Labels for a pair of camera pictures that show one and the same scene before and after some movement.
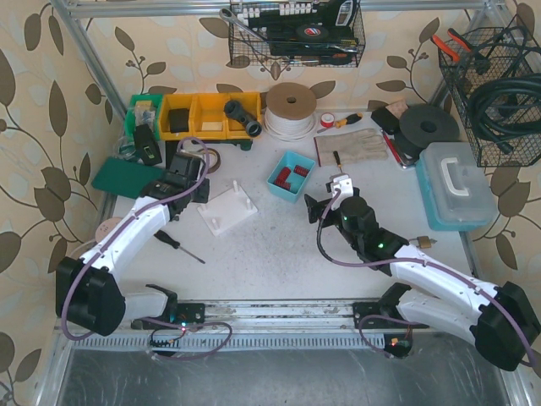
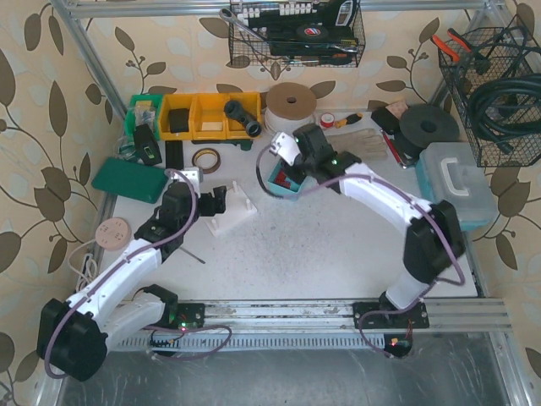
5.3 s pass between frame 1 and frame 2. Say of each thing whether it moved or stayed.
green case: stayed
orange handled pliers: stayed
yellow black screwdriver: stayed
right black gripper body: moved
